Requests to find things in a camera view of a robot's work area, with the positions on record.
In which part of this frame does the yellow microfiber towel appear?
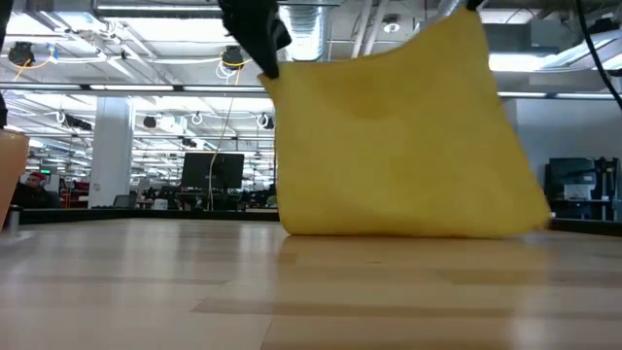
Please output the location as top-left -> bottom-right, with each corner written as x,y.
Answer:
257,7 -> 554,239

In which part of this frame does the black desk monitor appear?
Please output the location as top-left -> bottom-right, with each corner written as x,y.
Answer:
180,152 -> 246,191

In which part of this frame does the white building column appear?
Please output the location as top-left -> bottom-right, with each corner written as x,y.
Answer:
88,95 -> 135,208

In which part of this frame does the dark background monitor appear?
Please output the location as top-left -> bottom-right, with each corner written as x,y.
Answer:
547,157 -> 598,201

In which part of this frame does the black equipment rack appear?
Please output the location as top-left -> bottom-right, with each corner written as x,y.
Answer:
595,155 -> 622,221

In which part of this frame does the person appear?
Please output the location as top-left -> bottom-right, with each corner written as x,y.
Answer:
10,170 -> 60,210

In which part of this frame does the small grey cylinder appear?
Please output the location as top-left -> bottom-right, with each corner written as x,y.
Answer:
4,204 -> 21,232

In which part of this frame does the silver ventilation duct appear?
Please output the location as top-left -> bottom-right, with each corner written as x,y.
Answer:
277,4 -> 328,63

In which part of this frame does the black ceiling cord reel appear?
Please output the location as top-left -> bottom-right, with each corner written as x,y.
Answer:
221,44 -> 245,70
7,41 -> 36,68

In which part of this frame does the yellow hanging cable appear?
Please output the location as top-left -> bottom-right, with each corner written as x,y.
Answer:
207,65 -> 244,205

